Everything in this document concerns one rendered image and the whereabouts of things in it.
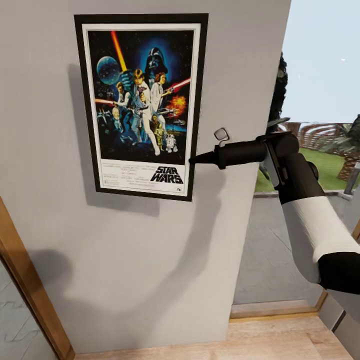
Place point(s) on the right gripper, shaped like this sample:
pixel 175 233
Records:
pixel 230 154

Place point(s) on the poster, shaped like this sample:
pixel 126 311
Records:
pixel 142 77

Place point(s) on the door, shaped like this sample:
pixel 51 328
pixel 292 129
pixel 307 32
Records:
pixel 29 326

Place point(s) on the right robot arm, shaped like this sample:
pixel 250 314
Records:
pixel 323 250

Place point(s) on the fixed window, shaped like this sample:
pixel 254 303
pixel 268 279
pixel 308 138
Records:
pixel 317 97

